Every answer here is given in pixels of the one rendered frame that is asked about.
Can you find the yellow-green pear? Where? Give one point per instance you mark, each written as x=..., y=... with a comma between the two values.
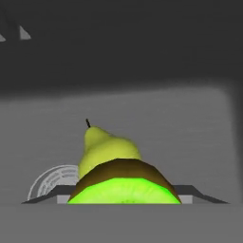
x=104, y=147

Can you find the halved green kiwi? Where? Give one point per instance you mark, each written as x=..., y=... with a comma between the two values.
x=123, y=186

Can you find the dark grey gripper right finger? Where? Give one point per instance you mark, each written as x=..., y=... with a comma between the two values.
x=193, y=193

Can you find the grey sink basin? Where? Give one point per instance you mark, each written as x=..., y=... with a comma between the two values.
x=126, y=126

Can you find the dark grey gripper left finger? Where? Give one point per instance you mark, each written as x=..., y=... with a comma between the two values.
x=53, y=195

